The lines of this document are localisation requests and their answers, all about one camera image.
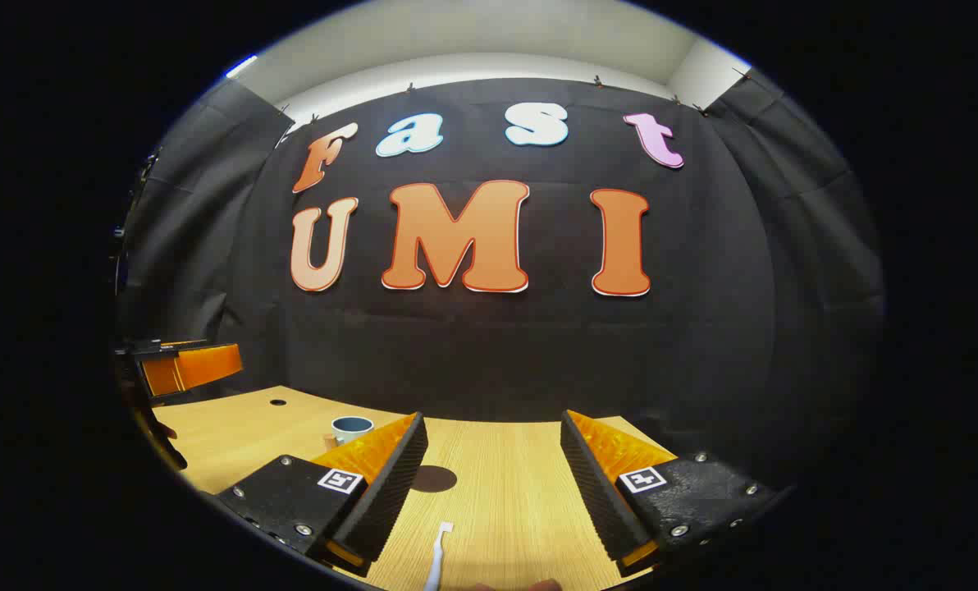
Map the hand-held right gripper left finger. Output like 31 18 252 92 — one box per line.
217 412 429 575

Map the light blue cup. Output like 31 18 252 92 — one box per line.
322 416 375 451

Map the wooden desktop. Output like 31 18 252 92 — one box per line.
151 384 679 591

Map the black backdrop cloth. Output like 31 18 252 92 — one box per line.
114 76 888 510

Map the dark brown round coaster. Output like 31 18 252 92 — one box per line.
411 465 458 493

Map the white toothbrush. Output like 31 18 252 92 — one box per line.
423 521 455 591

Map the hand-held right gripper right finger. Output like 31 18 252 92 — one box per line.
560 410 785 575

